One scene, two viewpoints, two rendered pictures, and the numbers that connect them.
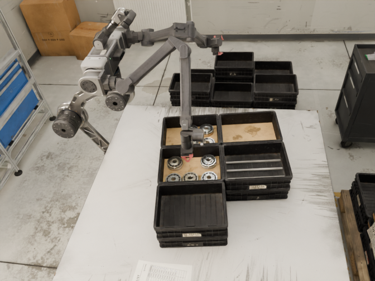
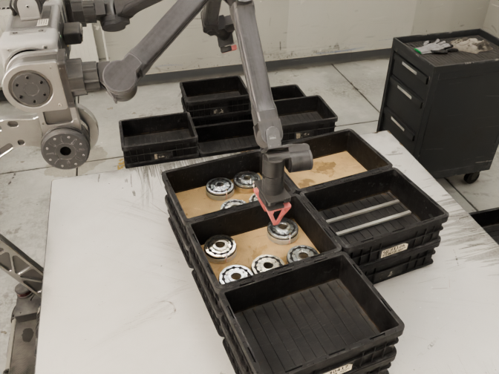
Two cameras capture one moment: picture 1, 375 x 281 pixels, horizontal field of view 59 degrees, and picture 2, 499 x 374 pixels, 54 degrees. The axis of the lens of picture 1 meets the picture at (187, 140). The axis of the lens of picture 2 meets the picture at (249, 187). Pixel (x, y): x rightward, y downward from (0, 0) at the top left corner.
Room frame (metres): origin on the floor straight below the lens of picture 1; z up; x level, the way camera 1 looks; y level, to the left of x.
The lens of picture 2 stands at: (0.40, 0.55, 1.95)
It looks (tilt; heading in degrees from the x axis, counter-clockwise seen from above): 37 degrees down; 332
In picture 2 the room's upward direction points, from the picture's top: straight up
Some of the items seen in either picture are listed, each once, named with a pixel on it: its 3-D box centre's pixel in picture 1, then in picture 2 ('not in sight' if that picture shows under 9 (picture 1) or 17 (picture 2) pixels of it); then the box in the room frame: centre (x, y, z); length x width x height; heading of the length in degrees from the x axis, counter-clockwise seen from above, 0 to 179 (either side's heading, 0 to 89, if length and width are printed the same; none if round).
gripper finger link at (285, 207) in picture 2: (187, 154); (274, 208); (1.26, 0.01, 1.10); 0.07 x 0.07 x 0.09; 83
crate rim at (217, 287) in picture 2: (190, 164); (261, 238); (1.34, 0.00, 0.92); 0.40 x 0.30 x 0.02; 85
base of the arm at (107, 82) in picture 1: (109, 82); (81, 76); (1.55, 0.39, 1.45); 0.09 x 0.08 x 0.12; 167
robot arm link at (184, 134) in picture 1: (186, 136); (275, 164); (1.28, 0.00, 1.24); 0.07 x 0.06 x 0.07; 76
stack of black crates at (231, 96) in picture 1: (231, 104); (229, 159); (2.58, -0.49, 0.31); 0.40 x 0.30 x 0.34; 77
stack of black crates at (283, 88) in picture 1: (273, 101); (294, 142); (2.48, -0.88, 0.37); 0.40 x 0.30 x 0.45; 77
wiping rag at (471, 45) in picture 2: not in sight; (471, 44); (2.24, -1.92, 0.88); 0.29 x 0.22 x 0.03; 77
